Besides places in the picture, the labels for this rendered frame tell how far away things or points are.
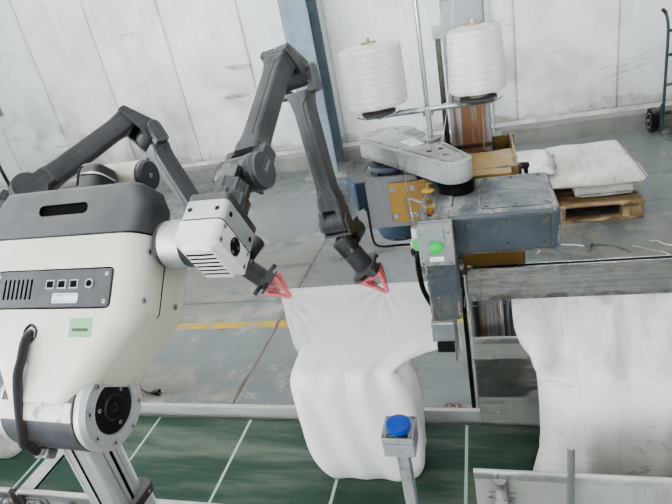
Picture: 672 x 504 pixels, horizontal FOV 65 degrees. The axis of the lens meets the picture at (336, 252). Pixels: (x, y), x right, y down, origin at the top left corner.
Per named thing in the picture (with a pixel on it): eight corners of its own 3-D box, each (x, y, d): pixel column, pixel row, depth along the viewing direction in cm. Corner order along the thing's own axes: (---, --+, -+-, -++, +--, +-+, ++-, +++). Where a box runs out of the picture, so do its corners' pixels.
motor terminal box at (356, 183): (359, 219, 163) (352, 183, 158) (351, 209, 172) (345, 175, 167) (384, 213, 164) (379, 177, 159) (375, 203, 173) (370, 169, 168)
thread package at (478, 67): (447, 102, 130) (440, 30, 123) (449, 91, 143) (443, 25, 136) (510, 93, 126) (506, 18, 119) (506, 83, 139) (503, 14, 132)
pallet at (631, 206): (474, 230, 418) (472, 214, 412) (473, 194, 489) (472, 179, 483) (644, 217, 384) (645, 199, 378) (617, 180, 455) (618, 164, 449)
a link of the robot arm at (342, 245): (326, 246, 142) (341, 236, 139) (335, 233, 148) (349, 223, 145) (343, 264, 144) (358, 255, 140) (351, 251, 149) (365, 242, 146)
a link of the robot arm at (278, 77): (257, 41, 129) (292, 27, 124) (287, 83, 139) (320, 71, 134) (209, 182, 105) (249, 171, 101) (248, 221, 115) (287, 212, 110)
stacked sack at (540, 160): (465, 186, 406) (464, 169, 400) (469, 168, 441) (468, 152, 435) (557, 179, 384) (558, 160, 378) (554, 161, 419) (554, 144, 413)
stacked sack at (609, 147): (541, 175, 430) (540, 158, 424) (539, 159, 466) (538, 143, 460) (633, 168, 407) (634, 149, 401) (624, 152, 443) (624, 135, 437)
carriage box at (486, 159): (437, 276, 155) (424, 174, 142) (442, 229, 184) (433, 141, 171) (525, 271, 148) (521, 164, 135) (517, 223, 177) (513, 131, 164)
